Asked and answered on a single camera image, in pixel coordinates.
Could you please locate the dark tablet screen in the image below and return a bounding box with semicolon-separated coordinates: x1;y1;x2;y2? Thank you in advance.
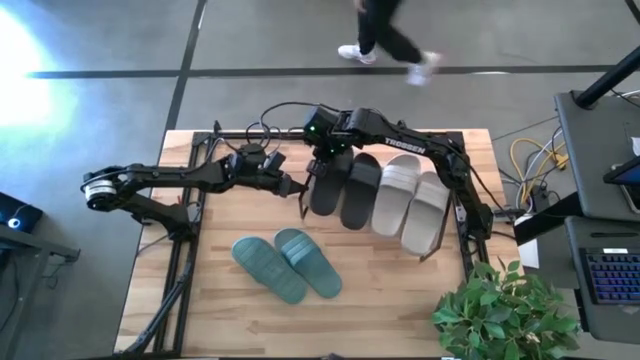
602;156;640;209

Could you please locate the black device with blue light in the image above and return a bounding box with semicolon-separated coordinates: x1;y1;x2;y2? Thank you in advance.
0;192;45;235

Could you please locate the beige rubber slide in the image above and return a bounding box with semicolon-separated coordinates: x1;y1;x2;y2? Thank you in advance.
370;153;423;238
400;170;451;257

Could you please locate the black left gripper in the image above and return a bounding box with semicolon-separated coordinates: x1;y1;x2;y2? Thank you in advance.
227;143;312;199

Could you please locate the wooden shelf with black legs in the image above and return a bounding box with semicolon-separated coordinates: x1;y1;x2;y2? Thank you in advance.
298;149;454;265

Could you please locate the green leafy plant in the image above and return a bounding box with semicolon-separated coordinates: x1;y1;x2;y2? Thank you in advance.
430;257;582;360

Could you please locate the person's white shoe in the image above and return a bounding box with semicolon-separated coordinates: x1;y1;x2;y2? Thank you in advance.
337;43;377;66
405;50;444;87

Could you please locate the white paper sheet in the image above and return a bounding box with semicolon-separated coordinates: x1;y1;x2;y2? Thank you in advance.
514;213;541;271

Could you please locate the yellow cable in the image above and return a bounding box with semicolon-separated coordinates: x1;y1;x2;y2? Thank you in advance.
508;137;570;204

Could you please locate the grey desk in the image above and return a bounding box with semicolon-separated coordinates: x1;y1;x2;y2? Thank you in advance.
553;89;640;346

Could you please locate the black rubber slide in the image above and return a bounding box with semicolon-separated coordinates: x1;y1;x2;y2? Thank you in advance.
308;147;355;218
339;152;384;231

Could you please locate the dark metal side stand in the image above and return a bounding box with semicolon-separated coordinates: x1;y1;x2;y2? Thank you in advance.
0;224;81;360

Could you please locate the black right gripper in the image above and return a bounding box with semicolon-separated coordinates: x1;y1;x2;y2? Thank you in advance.
302;104;361;179

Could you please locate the backlit black keyboard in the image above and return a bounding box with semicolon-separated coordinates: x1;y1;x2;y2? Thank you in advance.
581;247;640;306

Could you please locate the black metal rig frame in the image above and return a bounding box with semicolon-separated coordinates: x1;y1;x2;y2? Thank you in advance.
114;119;494;359

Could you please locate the person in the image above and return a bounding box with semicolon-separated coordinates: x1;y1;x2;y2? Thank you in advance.
353;0;425;65

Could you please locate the black pole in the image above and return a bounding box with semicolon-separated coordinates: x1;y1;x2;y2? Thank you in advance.
573;45;640;110

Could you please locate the green rubber slide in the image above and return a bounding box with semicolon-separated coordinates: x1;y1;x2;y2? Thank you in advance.
230;236;309;306
273;227;344;300

